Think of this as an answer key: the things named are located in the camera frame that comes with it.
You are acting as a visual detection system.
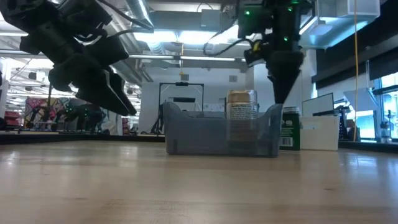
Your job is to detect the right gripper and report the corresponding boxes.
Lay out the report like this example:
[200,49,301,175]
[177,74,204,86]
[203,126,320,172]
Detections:
[244,8,305,105]

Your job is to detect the green-lidded glass spice jar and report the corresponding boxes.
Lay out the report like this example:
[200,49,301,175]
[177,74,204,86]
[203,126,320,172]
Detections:
[279,106,302,152]

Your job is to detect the rectangular metal duct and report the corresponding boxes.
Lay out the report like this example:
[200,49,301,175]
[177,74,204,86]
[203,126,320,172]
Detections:
[298,0,382,50]

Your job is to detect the beige-lidded spice jar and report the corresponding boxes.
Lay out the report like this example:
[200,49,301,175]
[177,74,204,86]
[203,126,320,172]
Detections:
[226,89,259,150]

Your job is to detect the black gantry frame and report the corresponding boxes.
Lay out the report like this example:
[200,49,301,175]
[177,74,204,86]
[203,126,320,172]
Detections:
[157,82,205,135]

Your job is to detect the colourful patterned cloth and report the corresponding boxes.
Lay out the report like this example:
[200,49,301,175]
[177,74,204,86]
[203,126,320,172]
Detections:
[24,96,74,131]

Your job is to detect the black equipment stand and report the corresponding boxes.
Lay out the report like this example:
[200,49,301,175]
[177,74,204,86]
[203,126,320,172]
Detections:
[334,105,354,141]

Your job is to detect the grey cover cloth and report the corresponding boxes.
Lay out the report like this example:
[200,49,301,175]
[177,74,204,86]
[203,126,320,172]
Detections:
[98,107,126,136]

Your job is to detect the long ceiling light strip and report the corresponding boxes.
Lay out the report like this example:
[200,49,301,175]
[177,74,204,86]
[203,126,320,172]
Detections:
[0,49,249,63]

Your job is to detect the translucent grey plastic bin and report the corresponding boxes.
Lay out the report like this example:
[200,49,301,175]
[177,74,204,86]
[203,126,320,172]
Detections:
[163,101,284,157]

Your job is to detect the white-screen monitor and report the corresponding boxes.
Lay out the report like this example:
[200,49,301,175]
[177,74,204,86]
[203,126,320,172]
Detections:
[301,92,335,118]

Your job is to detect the clear water bottle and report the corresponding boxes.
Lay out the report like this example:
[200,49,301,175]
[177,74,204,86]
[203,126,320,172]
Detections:
[380,120,391,144]

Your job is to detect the white plastic bin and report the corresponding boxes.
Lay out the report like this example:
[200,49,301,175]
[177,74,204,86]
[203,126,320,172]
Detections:
[299,115,341,152]

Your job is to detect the spiral ventilation duct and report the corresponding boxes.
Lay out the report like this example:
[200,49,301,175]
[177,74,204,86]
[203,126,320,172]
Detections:
[124,0,155,31]

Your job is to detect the grey ceiling box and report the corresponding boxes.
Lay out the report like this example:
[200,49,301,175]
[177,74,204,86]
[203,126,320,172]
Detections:
[200,8,225,29]

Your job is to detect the white angled board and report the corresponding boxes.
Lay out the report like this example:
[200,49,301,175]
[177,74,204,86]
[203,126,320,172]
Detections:
[343,86,379,113]

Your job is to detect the red crates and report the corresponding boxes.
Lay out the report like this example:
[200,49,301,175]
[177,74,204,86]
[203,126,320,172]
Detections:
[3,110,25,128]

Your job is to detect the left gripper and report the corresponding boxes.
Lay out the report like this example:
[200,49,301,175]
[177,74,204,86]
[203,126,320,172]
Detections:
[18,20,138,117]

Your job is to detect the background robot with green lights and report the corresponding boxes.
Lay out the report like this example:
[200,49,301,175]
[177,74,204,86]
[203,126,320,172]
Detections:
[57,98,108,133]

